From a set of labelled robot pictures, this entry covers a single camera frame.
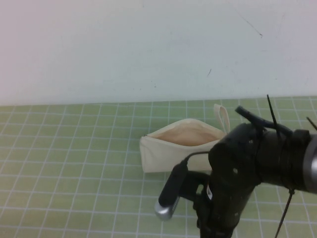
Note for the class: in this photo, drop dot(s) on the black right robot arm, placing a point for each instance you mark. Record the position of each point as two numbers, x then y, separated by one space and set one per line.
284 158

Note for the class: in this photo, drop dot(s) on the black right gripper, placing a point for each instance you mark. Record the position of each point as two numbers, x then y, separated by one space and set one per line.
230 173

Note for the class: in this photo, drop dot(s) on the green white-grid table mat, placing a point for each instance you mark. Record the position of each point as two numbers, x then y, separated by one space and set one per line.
74 161

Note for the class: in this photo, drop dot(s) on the black zip tie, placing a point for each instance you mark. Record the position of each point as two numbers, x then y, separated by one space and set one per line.
272 111
287 205
312 123

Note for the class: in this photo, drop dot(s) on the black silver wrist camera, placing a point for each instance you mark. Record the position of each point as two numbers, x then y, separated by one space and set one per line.
171 186

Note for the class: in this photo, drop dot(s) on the cream canvas pencil case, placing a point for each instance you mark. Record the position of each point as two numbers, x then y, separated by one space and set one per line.
168 153

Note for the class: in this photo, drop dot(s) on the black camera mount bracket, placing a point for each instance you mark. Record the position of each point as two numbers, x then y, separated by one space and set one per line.
195 183

